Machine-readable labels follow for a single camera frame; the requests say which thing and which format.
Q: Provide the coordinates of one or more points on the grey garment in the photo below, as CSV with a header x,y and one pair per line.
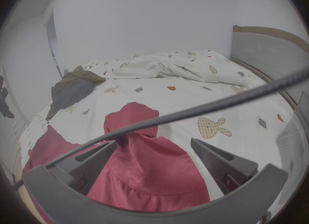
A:
x,y
70,92

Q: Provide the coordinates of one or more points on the clear plastic box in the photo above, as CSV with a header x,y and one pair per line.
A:
x,y
289,150

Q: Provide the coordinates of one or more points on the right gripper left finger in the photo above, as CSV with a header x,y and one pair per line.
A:
x,y
82,170

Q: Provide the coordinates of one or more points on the white printed quilt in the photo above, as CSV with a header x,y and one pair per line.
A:
x,y
157,68

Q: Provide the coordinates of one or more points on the white chest of drawers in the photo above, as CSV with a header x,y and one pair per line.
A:
x,y
18,129

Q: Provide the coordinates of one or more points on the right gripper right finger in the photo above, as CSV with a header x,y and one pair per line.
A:
x,y
227,167

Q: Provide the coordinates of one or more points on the brown garment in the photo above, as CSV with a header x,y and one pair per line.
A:
x,y
82,72

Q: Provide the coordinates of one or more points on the bed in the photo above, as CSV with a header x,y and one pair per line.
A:
x,y
193,102

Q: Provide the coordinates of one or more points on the red shirt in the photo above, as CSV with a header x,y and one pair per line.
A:
x,y
149,165

